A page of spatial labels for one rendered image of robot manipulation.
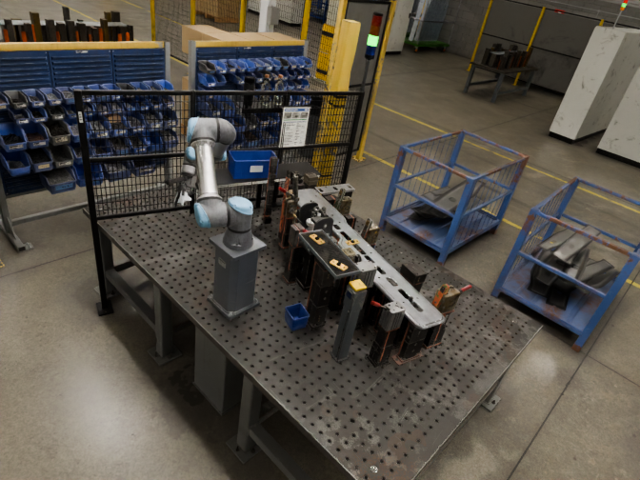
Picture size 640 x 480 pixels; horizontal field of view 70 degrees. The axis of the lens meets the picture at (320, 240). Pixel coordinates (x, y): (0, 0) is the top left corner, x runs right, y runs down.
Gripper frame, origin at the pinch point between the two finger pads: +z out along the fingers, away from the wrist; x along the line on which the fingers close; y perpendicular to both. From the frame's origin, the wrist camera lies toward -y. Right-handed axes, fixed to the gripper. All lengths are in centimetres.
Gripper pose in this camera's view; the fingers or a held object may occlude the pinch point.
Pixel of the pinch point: (177, 206)
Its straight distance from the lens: 274.0
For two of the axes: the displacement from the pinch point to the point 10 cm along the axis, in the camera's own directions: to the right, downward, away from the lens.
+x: -5.4, 0.0, 8.4
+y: 8.3, 1.9, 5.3
